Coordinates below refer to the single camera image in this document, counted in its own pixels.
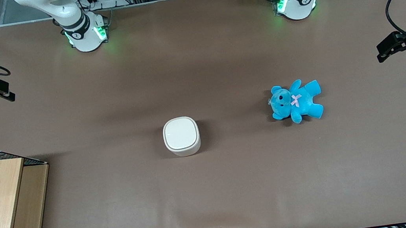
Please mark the brown table mat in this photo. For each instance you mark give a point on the brown table mat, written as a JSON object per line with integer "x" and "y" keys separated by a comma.
{"x": 197, "y": 71}

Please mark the dark wooden shelf board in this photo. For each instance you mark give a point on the dark wooden shelf board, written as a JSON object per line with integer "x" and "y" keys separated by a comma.
{"x": 28, "y": 202}

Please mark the white square trash can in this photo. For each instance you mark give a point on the white square trash can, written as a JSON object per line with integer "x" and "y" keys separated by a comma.
{"x": 181, "y": 135}

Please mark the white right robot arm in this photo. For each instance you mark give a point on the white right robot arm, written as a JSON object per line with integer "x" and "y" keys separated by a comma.
{"x": 74, "y": 16}

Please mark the blue teddy bear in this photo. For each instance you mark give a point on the blue teddy bear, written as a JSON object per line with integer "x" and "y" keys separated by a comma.
{"x": 296, "y": 101}

